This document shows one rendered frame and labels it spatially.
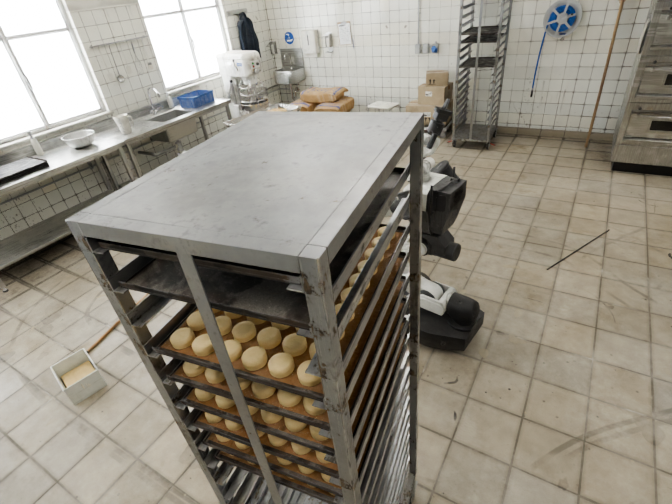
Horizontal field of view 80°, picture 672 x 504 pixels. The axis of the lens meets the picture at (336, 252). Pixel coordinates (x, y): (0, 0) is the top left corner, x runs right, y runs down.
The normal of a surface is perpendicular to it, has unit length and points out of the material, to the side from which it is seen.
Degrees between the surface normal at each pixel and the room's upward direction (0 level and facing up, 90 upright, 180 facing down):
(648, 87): 90
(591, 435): 0
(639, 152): 90
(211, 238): 0
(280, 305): 0
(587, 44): 90
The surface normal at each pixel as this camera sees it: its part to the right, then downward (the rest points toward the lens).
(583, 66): -0.50, 0.53
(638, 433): -0.10, -0.82
